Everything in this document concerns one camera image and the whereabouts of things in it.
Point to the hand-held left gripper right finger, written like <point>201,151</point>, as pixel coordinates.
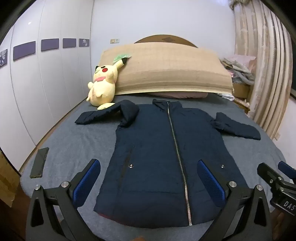
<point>211,183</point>

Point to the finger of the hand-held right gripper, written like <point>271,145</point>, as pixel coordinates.
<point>288,170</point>
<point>269,173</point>

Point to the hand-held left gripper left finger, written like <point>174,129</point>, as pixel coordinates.
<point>86,183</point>

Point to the navy blue zip jacket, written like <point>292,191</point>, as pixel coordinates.
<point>150,162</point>

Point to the pile of clothes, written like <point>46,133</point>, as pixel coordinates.
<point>238,67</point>

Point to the grey bed sheet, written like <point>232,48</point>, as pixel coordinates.
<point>76,143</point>

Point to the black smartphone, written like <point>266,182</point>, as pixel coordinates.
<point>39,163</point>

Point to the white folded cloth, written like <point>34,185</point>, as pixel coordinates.
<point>226,96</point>

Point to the small cardboard box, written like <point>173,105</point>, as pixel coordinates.
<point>240,90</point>

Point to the yellow plush toy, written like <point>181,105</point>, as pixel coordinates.
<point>101,88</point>

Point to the white wardrobe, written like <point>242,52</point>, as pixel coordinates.
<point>50,92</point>

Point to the beige curtain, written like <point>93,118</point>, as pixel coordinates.
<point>263,69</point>

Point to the wooden headboard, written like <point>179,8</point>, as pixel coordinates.
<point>166,67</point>
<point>165,39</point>

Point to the green patterned cloth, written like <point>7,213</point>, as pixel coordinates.
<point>121,57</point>

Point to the purple flower print panel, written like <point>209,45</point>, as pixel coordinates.
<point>3,58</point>
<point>84,42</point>

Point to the plain purple panel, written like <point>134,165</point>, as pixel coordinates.
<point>50,44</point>
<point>69,43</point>
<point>24,51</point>

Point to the wall outlet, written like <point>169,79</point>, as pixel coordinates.
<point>114,41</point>

